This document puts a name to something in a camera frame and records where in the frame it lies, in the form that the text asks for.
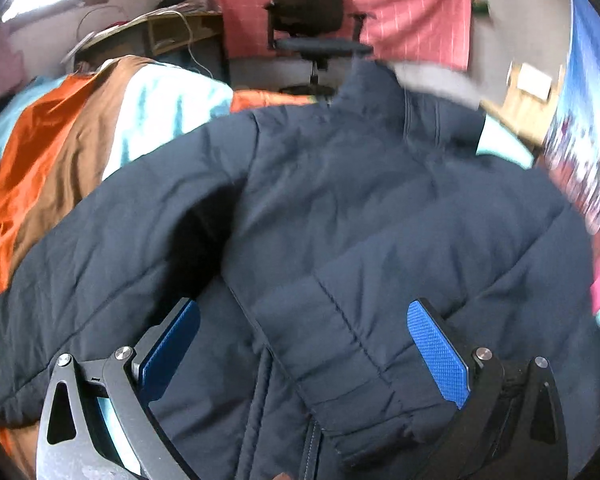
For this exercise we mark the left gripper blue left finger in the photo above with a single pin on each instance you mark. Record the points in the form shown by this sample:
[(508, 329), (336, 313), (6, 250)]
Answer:
[(160, 351)]

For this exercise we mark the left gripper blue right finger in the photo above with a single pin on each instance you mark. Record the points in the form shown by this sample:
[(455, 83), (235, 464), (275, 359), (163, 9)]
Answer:
[(443, 350)]

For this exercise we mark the dark navy puffer jacket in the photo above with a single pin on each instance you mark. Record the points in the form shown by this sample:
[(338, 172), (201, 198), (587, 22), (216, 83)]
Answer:
[(330, 259)]

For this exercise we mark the multicolour striped bed quilt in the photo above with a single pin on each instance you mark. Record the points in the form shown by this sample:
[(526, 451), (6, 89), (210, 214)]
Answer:
[(80, 150)]

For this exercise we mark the blue patterned hanging curtain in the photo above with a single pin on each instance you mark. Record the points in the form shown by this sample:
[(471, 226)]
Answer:
[(572, 145)]

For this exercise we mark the light wooden chair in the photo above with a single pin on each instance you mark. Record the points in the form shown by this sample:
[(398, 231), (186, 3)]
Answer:
[(526, 117)]

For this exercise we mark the white paper on chair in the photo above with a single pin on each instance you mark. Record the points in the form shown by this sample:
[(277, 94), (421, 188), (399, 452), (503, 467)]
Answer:
[(534, 82)]

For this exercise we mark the wooden desk with shelf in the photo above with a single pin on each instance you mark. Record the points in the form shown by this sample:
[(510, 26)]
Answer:
[(185, 35)]

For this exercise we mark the black office chair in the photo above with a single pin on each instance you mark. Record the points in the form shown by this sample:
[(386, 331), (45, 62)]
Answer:
[(307, 28)]

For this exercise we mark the pink checked wall cloth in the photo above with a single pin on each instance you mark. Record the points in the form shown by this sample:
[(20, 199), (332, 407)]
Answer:
[(427, 31)]

